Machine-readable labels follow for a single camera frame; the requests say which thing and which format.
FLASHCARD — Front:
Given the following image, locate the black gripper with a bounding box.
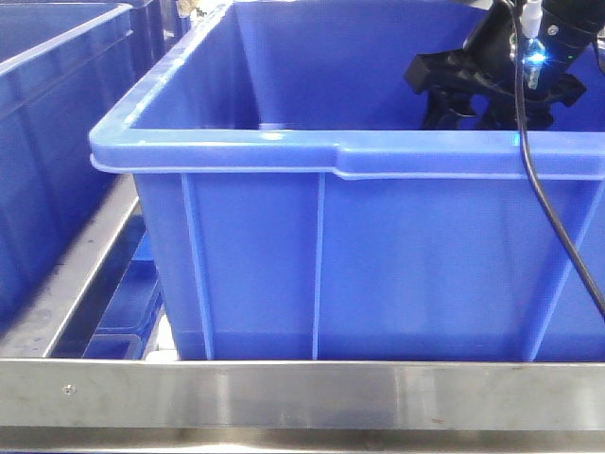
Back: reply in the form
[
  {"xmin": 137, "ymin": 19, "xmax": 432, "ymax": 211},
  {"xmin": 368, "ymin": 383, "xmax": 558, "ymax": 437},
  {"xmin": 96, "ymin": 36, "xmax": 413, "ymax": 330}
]
[{"xmin": 405, "ymin": 1, "xmax": 587, "ymax": 130}]

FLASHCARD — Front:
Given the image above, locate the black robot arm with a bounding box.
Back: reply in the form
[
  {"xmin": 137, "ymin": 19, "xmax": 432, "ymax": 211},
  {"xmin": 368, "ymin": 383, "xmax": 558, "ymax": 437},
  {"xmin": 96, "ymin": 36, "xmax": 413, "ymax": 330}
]
[{"xmin": 405, "ymin": 1, "xmax": 604, "ymax": 131}]

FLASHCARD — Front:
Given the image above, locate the blue lit usb connector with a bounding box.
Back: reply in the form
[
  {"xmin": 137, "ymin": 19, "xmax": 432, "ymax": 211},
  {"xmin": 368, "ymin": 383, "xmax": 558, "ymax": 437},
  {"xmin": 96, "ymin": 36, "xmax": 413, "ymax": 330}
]
[{"xmin": 523, "ymin": 38, "xmax": 547, "ymax": 90}]

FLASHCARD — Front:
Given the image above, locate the blue plastic crate, right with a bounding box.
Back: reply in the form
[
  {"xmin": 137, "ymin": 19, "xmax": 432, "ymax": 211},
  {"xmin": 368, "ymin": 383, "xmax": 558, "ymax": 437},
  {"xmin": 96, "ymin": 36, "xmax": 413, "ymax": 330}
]
[{"xmin": 90, "ymin": 1, "xmax": 604, "ymax": 361}]

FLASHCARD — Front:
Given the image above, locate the blue plastic crate, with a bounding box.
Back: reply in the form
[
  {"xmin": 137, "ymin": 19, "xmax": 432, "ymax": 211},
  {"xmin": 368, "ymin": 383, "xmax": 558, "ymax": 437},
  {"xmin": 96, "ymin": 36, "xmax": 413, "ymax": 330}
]
[
  {"xmin": 1, "ymin": 1, "xmax": 164, "ymax": 325},
  {"xmin": 90, "ymin": 1, "xmax": 604, "ymax": 361}
]

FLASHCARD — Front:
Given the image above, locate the blue plastic crate, middle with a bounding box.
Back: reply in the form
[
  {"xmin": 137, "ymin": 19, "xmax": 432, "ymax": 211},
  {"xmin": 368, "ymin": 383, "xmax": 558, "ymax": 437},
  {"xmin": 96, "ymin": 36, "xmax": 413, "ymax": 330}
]
[{"xmin": 1, "ymin": 1, "xmax": 164, "ymax": 325}]

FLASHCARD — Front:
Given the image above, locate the black cable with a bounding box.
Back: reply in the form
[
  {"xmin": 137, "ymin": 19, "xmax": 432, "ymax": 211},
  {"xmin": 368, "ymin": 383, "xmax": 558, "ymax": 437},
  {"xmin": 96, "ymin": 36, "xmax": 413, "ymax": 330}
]
[{"xmin": 505, "ymin": 0, "xmax": 605, "ymax": 319}]

